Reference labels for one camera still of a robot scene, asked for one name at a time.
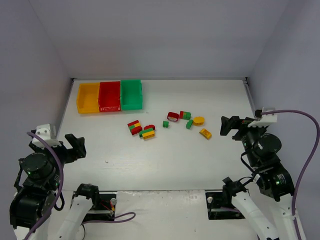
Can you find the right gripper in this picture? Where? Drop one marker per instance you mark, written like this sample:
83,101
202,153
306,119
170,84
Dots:
236,127

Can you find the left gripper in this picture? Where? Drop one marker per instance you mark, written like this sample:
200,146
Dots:
68,152

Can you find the yellow slanted lego brick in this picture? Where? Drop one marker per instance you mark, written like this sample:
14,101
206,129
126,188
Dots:
205,133

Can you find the yellow round lego brick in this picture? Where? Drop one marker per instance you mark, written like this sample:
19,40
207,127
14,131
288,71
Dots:
198,121

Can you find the green curved lego brick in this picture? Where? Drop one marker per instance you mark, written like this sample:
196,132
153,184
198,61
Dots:
189,124

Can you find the red green lego block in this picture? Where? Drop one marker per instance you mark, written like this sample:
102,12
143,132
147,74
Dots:
185,115

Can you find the red hollow lego brick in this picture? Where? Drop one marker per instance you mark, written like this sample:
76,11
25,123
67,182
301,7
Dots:
173,116

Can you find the small green lego brick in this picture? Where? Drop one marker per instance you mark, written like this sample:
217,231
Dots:
165,124

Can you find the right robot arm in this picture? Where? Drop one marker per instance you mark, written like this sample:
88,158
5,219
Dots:
267,172

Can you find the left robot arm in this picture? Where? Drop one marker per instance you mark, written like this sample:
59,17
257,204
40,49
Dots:
39,183

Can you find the yellow plastic bin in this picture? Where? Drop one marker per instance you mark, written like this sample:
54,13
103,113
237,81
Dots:
87,101

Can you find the red plastic bin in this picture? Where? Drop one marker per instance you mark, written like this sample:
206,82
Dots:
109,96

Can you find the red green yellow lego stack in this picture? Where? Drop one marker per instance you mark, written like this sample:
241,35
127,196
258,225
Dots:
135,127

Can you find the green plastic bin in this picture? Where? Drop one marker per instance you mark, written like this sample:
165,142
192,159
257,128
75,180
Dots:
131,95

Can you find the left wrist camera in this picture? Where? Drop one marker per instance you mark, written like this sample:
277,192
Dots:
47,132

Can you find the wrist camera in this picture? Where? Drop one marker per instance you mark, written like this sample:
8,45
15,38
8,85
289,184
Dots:
267,118
47,132

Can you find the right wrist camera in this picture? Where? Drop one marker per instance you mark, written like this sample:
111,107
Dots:
267,118

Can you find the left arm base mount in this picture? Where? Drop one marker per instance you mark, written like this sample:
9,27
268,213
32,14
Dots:
89,204

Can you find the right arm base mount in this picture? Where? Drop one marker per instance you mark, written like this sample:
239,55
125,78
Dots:
218,208

